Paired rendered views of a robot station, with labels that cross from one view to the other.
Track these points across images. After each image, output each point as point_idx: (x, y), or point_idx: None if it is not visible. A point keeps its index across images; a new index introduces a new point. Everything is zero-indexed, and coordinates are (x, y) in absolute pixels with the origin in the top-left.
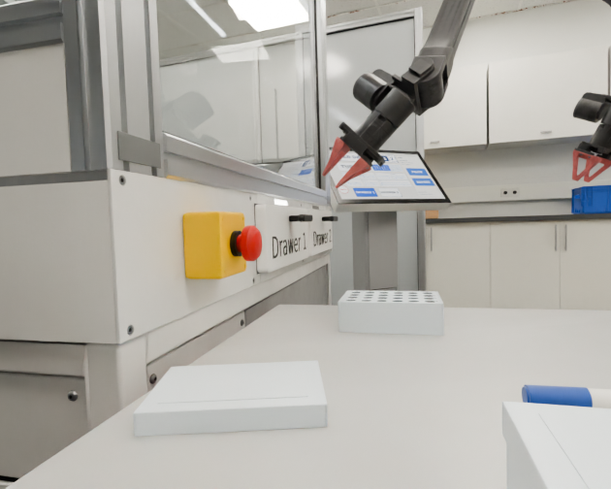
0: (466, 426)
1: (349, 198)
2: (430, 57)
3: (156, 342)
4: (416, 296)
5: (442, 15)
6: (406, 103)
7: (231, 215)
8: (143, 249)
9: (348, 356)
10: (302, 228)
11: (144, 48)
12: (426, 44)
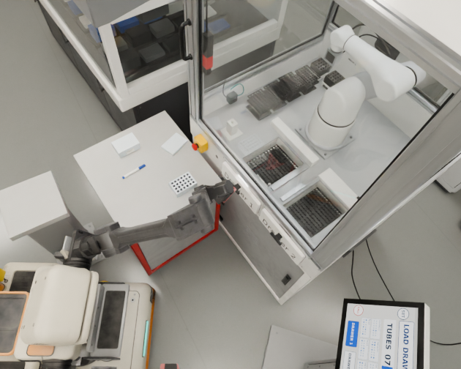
0: (148, 157)
1: (347, 311)
2: (197, 190)
3: None
4: (177, 186)
5: (202, 195)
6: None
7: (196, 140)
8: (193, 128)
9: (175, 165)
10: (249, 200)
11: (195, 107)
12: (203, 191)
